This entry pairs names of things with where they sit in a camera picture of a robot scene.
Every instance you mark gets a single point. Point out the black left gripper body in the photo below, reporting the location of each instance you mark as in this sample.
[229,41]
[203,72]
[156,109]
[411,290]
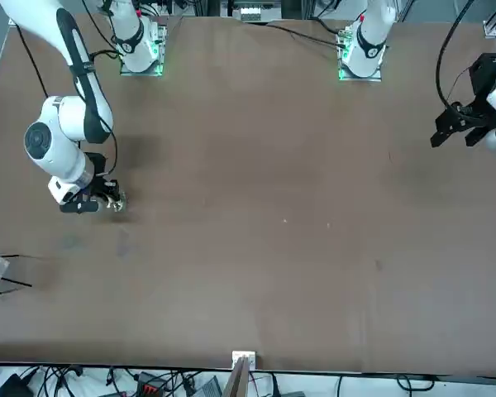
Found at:
[485,76]

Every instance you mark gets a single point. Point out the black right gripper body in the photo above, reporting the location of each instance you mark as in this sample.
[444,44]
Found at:
[99,169]

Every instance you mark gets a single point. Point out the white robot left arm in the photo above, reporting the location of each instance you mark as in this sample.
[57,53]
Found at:
[370,41]

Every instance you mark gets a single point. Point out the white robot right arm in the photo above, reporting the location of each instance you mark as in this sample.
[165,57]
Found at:
[62,136]

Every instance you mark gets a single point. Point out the black box with red label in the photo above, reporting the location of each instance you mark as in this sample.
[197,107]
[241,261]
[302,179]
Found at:
[151,384]

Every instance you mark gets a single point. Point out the black power adapter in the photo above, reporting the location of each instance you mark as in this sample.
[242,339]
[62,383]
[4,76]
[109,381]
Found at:
[10,385]

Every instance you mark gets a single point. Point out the grey power adapter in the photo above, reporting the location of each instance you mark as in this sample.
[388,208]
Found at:
[211,386]

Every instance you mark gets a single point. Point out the white terminal block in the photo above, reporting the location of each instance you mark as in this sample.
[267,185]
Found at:
[250,14]

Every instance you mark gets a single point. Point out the aluminium corner bracket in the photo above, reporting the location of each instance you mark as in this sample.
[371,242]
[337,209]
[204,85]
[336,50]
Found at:
[490,29]

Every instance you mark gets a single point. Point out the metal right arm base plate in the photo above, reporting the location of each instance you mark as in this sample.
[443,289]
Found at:
[159,62]

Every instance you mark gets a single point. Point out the white table edge bracket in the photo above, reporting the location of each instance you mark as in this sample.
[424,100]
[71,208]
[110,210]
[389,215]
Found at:
[244,355]

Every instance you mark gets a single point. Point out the brown camera mount post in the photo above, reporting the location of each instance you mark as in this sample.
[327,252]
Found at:
[236,378]

